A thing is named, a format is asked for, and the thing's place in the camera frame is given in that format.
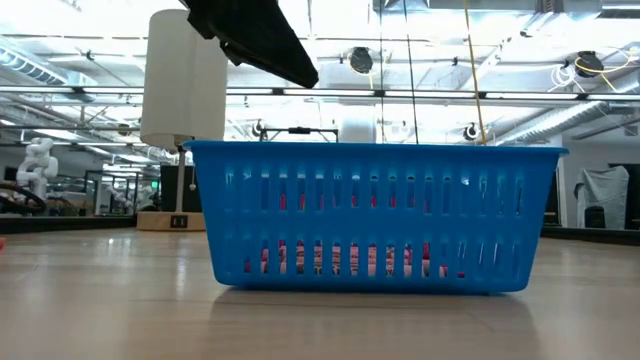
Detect black hanging cable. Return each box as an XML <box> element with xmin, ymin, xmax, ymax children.
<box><xmin>403</xmin><ymin>0</ymin><xmax>420</xmax><ymax>146</ymax></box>

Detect blue plastic basket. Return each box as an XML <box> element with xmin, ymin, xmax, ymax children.
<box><xmin>183</xmin><ymin>139</ymin><xmax>570</xmax><ymax>295</ymax></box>

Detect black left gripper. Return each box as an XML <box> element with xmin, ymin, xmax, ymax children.
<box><xmin>184</xmin><ymin>0</ymin><xmax>320</xmax><ymax>90</ymax></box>

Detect grey cloth cover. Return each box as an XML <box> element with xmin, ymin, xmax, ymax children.
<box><xmin>573</xmin><ymin>165</ymin><xmax>630</xmax><ymax>230</ymax></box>

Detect crayons inside basket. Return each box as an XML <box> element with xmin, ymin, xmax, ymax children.
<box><xmin>277</xmin><ymin>192</ymin><xmax>431</xmax><ymax>257</ymax></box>

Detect black gantry bar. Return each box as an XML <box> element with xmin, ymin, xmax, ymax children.
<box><xmin>259</xmin><ymin>126</ymin><xmax>340</xmax><ymax>144</ymax></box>

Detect white table lamp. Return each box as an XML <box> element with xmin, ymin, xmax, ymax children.
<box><xmin>135</xmin><ymin>8</ymin><xmax>229</xmax><ymax>232</ymax></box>

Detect yellow hanging cable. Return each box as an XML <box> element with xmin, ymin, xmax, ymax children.
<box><xmin>462</xmin><ymin>0</ymin><xmax>488</xmax><ymax>146</ymax></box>

